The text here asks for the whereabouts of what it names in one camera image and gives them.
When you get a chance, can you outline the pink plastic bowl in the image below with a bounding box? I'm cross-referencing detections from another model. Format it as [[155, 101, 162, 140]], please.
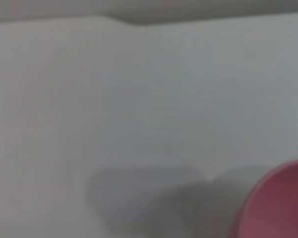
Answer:
[[225, 158, 298, 238]]

